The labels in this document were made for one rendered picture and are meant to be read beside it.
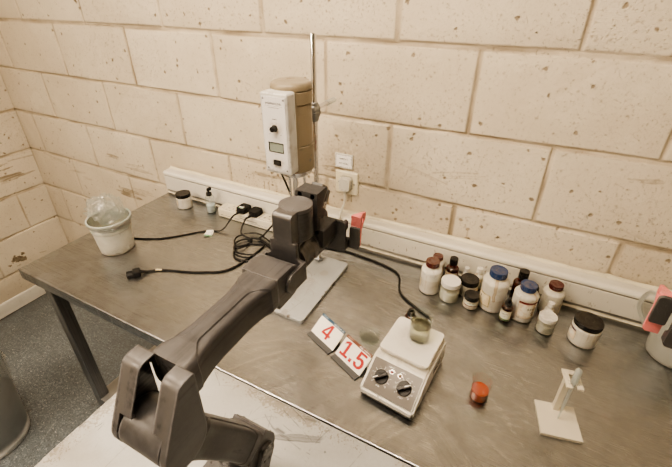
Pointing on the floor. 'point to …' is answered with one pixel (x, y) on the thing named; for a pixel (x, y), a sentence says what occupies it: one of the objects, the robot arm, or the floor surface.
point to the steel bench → (343, 420)
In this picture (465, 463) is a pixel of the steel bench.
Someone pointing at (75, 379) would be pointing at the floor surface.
